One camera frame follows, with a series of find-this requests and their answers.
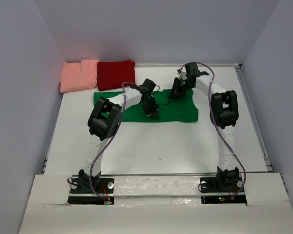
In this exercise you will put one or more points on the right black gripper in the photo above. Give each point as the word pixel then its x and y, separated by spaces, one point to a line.
pixel 175 92

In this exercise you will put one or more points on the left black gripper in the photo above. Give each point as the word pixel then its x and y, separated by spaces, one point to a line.
pixel 152 113

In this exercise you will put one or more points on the green t shirt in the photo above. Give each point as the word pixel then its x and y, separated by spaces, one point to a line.
pixel 170 110

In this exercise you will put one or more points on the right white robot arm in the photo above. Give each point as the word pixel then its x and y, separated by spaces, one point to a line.
pixel 224 114

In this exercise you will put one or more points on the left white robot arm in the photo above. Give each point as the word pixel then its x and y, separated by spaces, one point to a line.
pixel 104 123

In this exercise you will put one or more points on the folded red t shirt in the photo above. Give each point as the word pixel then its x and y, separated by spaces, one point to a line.
pixel 111 75

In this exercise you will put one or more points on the folded pink t shirt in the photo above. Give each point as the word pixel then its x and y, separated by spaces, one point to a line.
pixel 78 76

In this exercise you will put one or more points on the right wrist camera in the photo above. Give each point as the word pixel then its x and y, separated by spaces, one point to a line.
pixel 182 74

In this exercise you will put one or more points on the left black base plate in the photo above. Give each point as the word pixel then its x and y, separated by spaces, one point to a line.
pixel 83 195

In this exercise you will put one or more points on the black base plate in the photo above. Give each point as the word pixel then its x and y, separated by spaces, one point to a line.
pixel 211 194
pixel 83 195

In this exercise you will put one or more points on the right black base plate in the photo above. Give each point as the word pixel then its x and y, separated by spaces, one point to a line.
pixel 211 194

